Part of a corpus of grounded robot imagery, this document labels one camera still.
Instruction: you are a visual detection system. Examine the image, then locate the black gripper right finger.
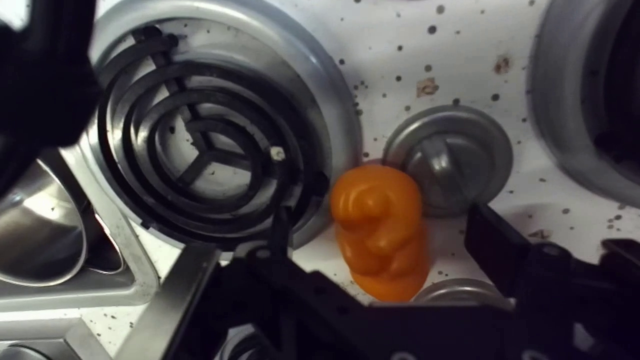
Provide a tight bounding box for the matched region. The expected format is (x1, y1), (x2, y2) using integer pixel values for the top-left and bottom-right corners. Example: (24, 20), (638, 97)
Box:
(462, 201), (640, 360)

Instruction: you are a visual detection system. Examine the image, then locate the grey toy sink basin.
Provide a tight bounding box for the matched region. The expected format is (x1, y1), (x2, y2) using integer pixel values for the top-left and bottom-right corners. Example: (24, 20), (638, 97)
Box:
(0, 151), (216, 360)

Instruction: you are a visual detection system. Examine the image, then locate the black burner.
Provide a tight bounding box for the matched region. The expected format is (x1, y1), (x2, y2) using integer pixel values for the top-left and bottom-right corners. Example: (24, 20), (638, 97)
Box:
(81, 0), (362, 249)
(528, 0), (640, 207)

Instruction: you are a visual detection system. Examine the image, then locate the orange toy pepper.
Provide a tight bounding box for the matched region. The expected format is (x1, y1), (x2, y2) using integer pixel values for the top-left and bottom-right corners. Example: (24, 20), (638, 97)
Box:
(330, 165), (430, 302)

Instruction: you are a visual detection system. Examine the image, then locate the grey stove knob front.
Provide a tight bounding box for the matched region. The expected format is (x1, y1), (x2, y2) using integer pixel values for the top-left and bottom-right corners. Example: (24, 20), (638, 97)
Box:
(414, 279), (512, 310)

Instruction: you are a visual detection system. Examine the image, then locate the middle right black burner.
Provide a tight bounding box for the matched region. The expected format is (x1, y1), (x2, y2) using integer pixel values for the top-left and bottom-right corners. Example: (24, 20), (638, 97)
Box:
(81, 0), (362, 249)

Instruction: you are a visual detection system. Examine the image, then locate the front black burner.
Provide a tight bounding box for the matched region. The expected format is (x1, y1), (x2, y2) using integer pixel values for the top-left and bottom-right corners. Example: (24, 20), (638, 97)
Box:
(528, 0), (640, 207)

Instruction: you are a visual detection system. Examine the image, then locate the small steel pot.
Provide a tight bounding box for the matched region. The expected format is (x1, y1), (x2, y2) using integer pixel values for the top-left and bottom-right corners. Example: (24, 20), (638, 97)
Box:
(0, 158), (126, 291)

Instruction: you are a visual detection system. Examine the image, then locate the grey stove knob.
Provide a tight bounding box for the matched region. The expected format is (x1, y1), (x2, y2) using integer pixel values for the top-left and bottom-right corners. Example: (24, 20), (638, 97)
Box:
(414, 279), (512, 310)
(383, 106), (514, 218)

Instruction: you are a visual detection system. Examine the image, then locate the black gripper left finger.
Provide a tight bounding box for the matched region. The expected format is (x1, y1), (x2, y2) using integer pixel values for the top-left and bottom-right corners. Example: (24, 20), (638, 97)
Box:
(0, 0), (102, 194)

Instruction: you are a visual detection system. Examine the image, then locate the grey stove knob middle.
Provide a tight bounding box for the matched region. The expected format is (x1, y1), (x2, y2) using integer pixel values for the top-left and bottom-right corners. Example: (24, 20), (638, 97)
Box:
(383, 106), (514, 218)

